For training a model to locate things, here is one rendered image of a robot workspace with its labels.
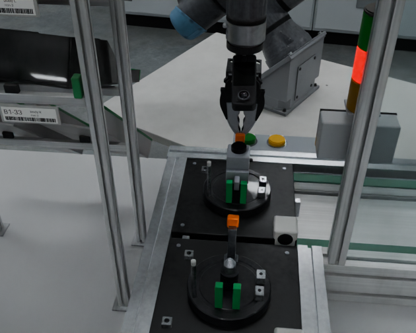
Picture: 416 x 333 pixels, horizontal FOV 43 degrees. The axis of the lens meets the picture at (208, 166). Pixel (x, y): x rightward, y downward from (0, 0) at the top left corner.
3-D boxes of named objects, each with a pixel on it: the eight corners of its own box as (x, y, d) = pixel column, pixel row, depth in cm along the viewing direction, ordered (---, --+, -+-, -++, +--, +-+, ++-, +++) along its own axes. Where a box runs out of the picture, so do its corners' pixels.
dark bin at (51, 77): (78, 73, 105) (80, 36, 104) (139, 82, 102) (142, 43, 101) (-11, 78, 79) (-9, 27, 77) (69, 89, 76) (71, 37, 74)
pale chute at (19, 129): (30, 145, 120) (34, 127, 120) (82, 154, 117) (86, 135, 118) (-52, 115, 93) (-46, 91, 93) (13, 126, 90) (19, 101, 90)
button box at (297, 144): (233, 152, 133) (234, 131, 129) (316, 156, 131) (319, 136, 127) (231, 168, 127) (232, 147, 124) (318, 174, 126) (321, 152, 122)
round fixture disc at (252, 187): (206, 172, 115) (206, 165, 114) (270, 176, 114) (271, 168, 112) (199, 215, 104) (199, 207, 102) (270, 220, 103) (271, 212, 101)
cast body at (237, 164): (227, 164, 108) (228, 135, 104) (249, 165, 108) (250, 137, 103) (224, 189, 101) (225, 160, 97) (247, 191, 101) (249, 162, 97)
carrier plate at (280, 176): (187, 164, 120) (186, 157, 119) (292, 170, 118) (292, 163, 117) (171, 238, 101) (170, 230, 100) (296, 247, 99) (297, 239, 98)
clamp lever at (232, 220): (225, 254, 92) (227, 213, 90) (237, 255, 92) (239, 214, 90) (224, 263, 88) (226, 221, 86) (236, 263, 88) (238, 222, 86)
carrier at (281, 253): (170, 244, 100) (166, 194, 92) (296, 253, 98) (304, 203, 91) (146, 357, 81) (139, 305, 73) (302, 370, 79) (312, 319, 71)
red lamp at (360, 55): (349, 69, 79) (354, 39, 76) (383, 71, 79) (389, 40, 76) (353, 85, 75) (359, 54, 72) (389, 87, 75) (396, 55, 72)
